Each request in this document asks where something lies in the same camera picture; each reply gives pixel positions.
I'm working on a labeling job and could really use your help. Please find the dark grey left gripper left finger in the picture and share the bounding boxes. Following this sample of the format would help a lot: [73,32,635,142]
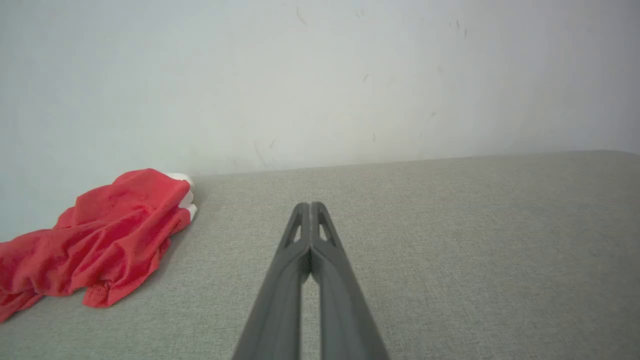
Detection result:
[231,202,312,360]

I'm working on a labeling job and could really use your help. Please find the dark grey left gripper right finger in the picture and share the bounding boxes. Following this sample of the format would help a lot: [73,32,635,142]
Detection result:
[311,202,391,360]

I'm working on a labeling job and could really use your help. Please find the red garment with white trim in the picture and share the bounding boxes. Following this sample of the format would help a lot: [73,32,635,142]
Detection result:
[0,168,198,323]

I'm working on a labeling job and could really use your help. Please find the grey fabric sofa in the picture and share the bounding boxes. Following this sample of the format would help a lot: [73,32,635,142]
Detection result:
[0,150,640,360]

